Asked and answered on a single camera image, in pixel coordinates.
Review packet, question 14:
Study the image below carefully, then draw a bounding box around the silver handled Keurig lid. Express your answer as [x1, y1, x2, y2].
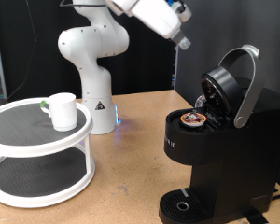
[194, 44, 268, 129]

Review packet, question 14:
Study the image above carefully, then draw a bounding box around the perforated metal upright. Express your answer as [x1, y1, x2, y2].
[172, 45, 182, 91]

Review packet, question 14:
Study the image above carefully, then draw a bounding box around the white mug green taped handle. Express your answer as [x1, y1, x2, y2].
[40, 92, 78, 133]

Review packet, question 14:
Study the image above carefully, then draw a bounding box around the black camera cable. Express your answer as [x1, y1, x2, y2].
[59, 0, 107, 8]

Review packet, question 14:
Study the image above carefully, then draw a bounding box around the black Keurig coffee machine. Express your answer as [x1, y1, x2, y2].
[158, 44, 280, 224]

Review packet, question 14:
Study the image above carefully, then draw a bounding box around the black hanging background cable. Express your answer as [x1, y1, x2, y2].
[4, 0, 38, 102]

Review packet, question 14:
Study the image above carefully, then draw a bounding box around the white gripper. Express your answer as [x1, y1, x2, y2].
[132, 0, 192, 51]

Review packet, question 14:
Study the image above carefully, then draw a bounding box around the white two-tier turntable stand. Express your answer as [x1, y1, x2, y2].
[0, 97, 96, 209]

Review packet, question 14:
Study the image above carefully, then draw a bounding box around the orange rimmed white coffee pod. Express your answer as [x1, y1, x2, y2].
[179, 111, 208, 129]

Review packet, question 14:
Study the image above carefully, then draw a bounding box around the grey partition panel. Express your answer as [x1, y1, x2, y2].
[174, 0, 280, 190]

